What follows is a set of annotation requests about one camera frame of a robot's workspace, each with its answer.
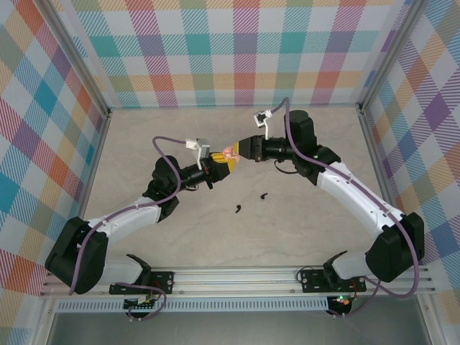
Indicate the pink earbud charging case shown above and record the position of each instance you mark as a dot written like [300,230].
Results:
[229,151]

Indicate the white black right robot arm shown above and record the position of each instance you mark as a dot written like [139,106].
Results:
[355,205]

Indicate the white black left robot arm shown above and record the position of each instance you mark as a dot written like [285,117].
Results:
[125,215]

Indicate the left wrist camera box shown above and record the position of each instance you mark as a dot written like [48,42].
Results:
[204,151]

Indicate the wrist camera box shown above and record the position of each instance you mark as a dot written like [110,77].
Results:
[204,151]
[262,119]

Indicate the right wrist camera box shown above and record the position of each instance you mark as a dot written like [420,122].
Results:
[262,119]

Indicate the aluminium side floor rail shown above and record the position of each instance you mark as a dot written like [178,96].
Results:
[386,187]
[96,161]

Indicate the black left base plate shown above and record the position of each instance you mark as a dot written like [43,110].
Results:
[163,280]

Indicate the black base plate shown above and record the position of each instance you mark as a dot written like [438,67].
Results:
[163,280]
[312,280]

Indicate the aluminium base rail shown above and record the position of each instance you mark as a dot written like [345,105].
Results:
[233,280]

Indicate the aluminium corner post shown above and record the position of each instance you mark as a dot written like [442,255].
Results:
[76,54]
[387,54]

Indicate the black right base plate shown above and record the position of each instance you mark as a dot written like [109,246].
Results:
[312,280]

